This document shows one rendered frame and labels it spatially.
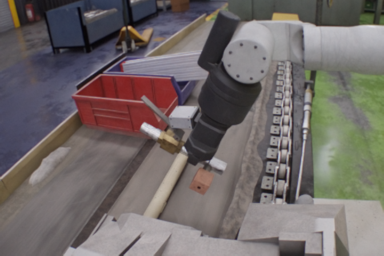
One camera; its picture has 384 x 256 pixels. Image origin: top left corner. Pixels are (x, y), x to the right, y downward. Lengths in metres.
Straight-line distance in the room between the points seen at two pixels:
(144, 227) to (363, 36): 0.43
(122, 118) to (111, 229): 0.53
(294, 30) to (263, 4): 5.37
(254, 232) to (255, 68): 0.22
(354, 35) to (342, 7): 5.46
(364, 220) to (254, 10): 5.42
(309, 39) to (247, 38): 0.09
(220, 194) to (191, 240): 0.33
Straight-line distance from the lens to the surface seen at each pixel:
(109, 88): 1.13
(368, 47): 0.40
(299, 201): 0.64
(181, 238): 0.41
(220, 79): 0.41
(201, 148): 0.46
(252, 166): 0.81
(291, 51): 0.45
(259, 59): 0.36
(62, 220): 0.76
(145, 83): 1.03
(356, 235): 0.64
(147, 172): 0.80
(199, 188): 0.51
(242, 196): 0.72
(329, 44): 0.39
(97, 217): 0.73
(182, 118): 0.50
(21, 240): 0.78
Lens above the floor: 1.28
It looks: 31 degrees down
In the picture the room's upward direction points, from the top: 5 degrees counter-clockwise
